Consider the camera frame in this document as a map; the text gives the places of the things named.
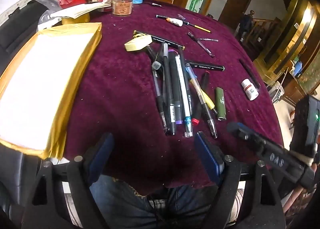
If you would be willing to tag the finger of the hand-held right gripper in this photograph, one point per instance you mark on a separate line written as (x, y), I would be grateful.
(250, 136)

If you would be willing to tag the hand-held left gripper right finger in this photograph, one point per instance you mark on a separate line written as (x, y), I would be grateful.
(207, 154)

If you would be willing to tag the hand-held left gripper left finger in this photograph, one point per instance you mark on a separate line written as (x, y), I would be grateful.
(100, 154)

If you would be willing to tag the green lighter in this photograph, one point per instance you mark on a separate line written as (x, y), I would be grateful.
(220, 104)

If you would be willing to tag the white pill bottle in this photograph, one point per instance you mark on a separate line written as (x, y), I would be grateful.
(250, 90)

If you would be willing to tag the clear ballpoint pen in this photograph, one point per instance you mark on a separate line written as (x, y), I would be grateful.
(197, 88)

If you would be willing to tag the clear gel pen black grip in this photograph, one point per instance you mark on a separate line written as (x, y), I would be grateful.
(160, 101)

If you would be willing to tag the thick black marker purple tip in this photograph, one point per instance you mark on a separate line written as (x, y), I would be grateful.
(175, 81)

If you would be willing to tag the black marker green caps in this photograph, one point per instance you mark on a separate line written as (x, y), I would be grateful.
(205, 67)

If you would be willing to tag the gold-edged white tray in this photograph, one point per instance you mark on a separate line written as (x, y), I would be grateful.
(37, 81)

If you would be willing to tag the yellow cartoon case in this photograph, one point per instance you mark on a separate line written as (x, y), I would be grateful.
(136, 42)

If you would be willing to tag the long black marker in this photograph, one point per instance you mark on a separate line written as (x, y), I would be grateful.
(165, 41)

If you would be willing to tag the person's jeans legs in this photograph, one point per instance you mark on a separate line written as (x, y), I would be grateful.
(140, 204)

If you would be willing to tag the clear pen refill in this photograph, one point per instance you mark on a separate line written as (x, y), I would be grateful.
(208, 40)

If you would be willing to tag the black and yellow paintbrush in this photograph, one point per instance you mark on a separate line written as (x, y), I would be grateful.
(195, 26)

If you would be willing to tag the brown wooden door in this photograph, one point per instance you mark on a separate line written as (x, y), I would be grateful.
(237, 3)

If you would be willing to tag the white glue bottle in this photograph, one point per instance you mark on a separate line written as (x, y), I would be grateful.
(175, 21)

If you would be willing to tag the yellow tape roll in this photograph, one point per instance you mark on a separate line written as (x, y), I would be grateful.
(75, 19)

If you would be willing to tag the stack of papers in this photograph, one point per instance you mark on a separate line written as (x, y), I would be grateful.
(82, 10)

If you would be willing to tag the brown label jar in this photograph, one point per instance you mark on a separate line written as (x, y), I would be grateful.
(122, 6)

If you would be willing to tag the black leather sofa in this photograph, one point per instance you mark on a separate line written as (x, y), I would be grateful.
(17, 26)

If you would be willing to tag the grey plastic bag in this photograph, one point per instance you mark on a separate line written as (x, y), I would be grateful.
(46, 1)

